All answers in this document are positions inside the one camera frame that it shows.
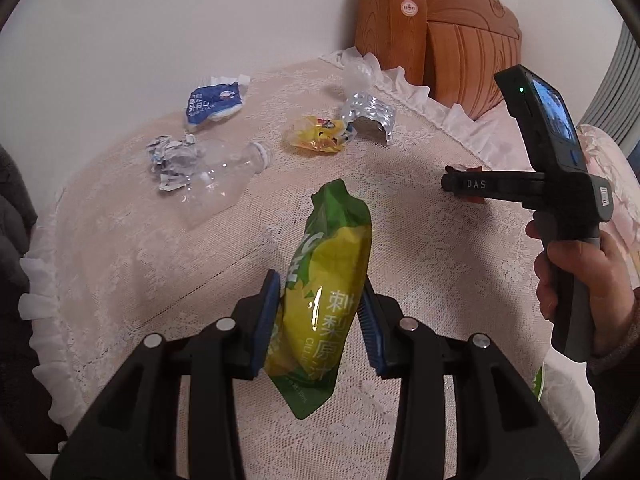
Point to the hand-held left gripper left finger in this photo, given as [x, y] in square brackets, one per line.
[267, 320]

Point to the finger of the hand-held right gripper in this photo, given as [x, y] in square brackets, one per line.
[500, 186]

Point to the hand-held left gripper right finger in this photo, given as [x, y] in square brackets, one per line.
[371, 332]

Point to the red wrapper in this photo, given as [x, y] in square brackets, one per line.
[478, 200]

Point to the green yellow juice pouch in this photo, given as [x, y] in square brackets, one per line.
[325, 260]

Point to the silver foil wrapper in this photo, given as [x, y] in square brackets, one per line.
[372, 110]

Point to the clear plastic bottle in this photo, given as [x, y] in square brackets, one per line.
[225, 170]

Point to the green plastic basket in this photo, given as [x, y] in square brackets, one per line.
[539, 385]

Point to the clear plastic wrap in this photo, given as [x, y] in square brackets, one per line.
[360, 77]

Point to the silver white wrapper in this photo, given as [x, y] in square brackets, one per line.
[172, 160]

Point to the yellow snack packet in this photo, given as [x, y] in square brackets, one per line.
[317, 135]

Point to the blue white packet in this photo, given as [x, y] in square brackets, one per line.
[210, 102]

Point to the person's right forearm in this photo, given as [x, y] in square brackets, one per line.
[620, 367]

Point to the person's right hand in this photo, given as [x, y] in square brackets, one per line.
[610, 300]

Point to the pink folded quilt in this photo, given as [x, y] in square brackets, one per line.
[612, 170]

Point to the pink bed sheet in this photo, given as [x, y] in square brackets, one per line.
[500, 135]

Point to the grey pleated curtain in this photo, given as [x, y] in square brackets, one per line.
[620, 100]

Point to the lace tablecloth with frill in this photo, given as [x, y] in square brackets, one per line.
[150, 260]

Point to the wooden headboard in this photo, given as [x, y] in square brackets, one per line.
[450, 50]

